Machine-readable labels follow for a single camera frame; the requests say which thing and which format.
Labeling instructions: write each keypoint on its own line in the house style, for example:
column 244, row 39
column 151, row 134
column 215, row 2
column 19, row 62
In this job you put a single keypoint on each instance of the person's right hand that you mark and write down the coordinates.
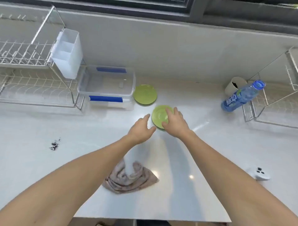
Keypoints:
column 178, row 125

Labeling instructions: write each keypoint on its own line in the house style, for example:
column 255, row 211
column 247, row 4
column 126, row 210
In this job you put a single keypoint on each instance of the person's left hand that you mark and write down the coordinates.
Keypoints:
column 139, row 131

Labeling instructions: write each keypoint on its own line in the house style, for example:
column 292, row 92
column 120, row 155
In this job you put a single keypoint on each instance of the pinkish grey cleaning cloth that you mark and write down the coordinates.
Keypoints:
column 130, row 184

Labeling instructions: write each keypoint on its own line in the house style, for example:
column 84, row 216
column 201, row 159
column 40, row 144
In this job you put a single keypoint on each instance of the person's right forearm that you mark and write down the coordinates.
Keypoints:
column 232, row 181

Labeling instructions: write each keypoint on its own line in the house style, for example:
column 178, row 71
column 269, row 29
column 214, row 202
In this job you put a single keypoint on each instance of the person's left forearm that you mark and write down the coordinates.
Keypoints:
column 69, row 181

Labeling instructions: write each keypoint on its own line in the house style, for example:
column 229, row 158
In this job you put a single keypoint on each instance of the blue plastic drink bottle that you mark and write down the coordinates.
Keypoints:
column 237, row 99

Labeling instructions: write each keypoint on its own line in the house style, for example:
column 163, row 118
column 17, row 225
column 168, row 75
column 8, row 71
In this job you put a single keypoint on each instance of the white cup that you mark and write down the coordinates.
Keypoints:
column 231, row 87

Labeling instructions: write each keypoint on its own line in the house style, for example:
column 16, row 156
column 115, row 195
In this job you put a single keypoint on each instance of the dark crumbs pile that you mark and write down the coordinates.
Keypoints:
column 54, row 146

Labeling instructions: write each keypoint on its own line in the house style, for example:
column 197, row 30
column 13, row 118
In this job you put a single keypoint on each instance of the white handheld controller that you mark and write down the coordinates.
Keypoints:
column 260, row 174

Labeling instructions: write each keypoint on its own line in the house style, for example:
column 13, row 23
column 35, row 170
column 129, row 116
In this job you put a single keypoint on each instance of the white plastic utensil holder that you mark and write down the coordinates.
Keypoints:
column 67, row 62

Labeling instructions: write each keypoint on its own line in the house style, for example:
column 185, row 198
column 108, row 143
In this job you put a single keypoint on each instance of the dark grey window frame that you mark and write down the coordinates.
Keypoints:
column 195, row 9

